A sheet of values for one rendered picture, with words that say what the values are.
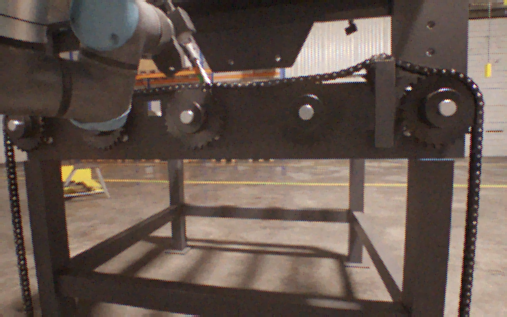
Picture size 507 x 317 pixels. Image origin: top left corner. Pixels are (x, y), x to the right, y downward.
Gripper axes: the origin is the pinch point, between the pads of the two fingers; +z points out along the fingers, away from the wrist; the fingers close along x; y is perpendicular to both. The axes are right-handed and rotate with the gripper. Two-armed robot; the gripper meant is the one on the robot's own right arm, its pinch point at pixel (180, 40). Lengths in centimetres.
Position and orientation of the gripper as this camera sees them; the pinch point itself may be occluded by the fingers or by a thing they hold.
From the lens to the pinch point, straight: 75.5
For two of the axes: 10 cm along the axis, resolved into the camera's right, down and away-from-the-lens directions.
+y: -4.6, -8.5, -2.5
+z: 0.8, -3.2, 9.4
